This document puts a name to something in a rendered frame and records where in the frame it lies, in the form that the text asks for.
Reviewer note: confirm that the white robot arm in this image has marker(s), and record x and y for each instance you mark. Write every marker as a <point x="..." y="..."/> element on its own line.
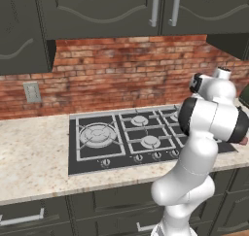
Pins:
<point x="197" y="168"/>

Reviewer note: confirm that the black hob knob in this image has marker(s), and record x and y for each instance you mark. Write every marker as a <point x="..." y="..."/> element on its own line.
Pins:
<point x="174" y="153"/>
<point x="157" y="155"/>
<point x="105" y="162"/>
<point x="138" y="158"/>

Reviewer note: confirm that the black gas hob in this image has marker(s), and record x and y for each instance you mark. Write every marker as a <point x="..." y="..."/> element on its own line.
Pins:
<point x="97" y="159"/>

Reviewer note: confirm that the dark grey drawer front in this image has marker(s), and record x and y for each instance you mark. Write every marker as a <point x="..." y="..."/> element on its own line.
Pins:
<point x="223" y="181"/>
<point x="113" y="225"/>
<point x="113" y="197"/>
<point x="32" y="207"/>

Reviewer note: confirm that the dark grey upper cupboard door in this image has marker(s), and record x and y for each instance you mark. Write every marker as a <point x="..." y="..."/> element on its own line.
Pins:
<point x="214" y="6"/>
<point x="97" y="6"/>
<point x="19" y="26"/>

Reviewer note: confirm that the dark grey cupboard door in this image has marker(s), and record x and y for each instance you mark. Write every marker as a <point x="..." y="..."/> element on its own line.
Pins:
<point x="236" y="204"/>
<point x="97" y="6"/>
<point x="19" y="26"/>
<point x="214" y="6"/>

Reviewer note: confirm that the dark green object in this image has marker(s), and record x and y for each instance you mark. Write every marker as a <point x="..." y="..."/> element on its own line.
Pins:
<point x="245" y="95"/>

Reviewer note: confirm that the reddish brown object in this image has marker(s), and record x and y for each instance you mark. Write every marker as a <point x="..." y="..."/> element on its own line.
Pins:
<point x="244" y="143"/>

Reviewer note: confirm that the dark grey upper cupboard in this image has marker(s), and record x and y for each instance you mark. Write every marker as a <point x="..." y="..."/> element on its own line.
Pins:
<point x="231" y="45"/>

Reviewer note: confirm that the dark grey lower cupboard door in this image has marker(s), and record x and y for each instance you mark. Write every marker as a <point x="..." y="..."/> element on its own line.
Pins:
<point x="236" y="204"/>

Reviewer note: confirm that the grey wall outlet plate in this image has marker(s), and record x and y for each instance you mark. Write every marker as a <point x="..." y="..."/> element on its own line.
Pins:
<point x="32" y="92"/>

